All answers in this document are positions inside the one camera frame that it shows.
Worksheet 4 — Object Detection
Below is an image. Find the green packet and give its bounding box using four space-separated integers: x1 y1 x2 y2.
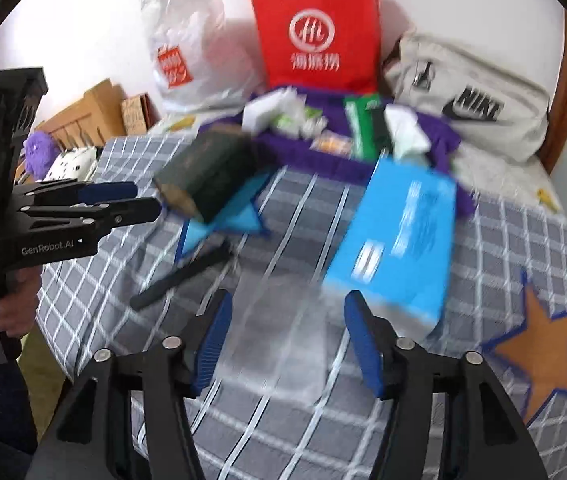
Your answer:
344 94 391 161

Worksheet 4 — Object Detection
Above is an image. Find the beige shoulder bag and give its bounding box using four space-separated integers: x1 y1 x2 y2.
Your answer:
382 30 551 163

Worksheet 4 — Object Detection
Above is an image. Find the black flat strip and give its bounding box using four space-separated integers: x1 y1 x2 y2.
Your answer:
130 242 234 311

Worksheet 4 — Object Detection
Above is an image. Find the white polka dot pillow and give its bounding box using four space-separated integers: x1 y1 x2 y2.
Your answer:
43 146 99 183

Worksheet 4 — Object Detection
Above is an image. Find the white textured cloth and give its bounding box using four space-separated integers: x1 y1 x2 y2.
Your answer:
383 104 431 161

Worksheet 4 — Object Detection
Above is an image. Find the white foam block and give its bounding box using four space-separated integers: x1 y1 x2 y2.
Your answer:
242 95 289 133

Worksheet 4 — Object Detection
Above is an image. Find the purple towel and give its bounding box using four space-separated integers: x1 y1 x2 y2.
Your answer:
240 87 477 218

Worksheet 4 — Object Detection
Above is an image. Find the grey plaid blanket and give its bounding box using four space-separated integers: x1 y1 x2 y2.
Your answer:
36 132 567 480

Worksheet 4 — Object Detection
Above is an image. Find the white plastic bag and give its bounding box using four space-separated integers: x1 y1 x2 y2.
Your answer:
140 0 259 113

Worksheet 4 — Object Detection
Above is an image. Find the red paper bag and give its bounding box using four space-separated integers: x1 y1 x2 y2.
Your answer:
249 0 383 96

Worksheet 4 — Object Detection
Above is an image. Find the clear plastic bag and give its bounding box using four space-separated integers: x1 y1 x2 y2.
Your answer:
233 270 349 396

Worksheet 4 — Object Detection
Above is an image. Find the person's left hand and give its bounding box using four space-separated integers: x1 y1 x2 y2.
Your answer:
0 264 42 342

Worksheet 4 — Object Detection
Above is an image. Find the small orange packet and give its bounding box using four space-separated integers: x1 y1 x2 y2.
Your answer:
311 130 353 157

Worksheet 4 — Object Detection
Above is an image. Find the dark green box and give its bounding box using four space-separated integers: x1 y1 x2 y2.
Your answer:
153 127 259 223

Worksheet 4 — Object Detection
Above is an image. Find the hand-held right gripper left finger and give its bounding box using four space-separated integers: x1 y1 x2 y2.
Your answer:
26 287 234 480

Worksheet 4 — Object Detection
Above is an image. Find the brown patterned box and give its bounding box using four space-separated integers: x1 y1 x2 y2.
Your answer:
120 94 161 136

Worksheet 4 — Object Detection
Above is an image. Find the wooden headboard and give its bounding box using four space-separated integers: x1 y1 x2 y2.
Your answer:
38 78 129 148

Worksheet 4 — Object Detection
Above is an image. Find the small green tissue pack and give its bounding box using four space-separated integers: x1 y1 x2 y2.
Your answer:
270 105 327 138

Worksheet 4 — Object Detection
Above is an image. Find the blue tissue pack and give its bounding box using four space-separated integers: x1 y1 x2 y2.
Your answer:
322 156 458 342

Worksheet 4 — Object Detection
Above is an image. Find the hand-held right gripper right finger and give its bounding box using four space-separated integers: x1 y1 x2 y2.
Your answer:
344 290 549 480

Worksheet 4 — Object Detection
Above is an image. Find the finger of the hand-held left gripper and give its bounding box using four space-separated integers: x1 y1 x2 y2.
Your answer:
16 178 139 207
20 197 162 233

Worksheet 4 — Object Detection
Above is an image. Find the purple plush toy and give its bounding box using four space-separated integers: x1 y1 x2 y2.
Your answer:
23 131 61 181

